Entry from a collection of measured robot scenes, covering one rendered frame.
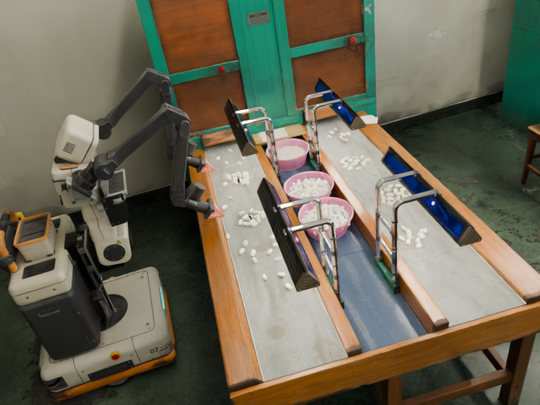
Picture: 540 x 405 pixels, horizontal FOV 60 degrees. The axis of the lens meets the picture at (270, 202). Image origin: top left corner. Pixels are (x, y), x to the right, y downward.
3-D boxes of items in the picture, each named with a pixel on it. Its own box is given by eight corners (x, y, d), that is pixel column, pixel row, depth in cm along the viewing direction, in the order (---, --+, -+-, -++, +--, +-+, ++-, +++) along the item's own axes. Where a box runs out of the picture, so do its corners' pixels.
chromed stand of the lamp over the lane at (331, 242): (299, 321, 186) (284, 233, 161) (286, 288, 203) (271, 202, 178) (345, 308, 188) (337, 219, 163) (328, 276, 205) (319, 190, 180)
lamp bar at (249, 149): (242, 157, 228) (239, 144, 224) (223, 111, 280) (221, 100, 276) (258, 153, 229) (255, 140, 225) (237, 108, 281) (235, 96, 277)
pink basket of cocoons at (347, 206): (308, 251, 220) (307, 235, 215) (293, 219, 242) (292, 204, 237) (362, 236, 223) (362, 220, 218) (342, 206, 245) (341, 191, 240)
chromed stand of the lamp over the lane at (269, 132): (251, 196, 266) (237, 124, 241) (245, 179, 282) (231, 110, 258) (284, 188, 268) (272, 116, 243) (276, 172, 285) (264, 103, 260)
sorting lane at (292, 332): (264, 386, 160) (263, 382, 158) (205, 153, 309) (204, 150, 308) (348, 361, 163) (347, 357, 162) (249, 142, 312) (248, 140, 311)
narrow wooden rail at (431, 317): (434, 346, 170) (435, 325, 164) (297, 140, 319) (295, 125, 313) (447, 342, 171) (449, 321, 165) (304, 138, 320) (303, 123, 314)
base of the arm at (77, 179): (72, 175, 202) (71, 188, 192) (83, 161, 201) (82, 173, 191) (90, 185, 207) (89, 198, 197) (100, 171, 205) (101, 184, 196)
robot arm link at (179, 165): (173, 112, 202) (178, 121, 193) (187, 112, 204) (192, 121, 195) (168, 197, 223) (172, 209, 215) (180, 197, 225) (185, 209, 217)
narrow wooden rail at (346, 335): (349, 372, 167) (347, 352, 160) (251, 151, 316) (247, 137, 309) (363, 367, 167) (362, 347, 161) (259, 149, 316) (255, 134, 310)
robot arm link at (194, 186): (169, 194, 222) (173, 204, 215) (181, 174, 218) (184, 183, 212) (192, 202, 228) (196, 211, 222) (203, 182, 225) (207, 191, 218)
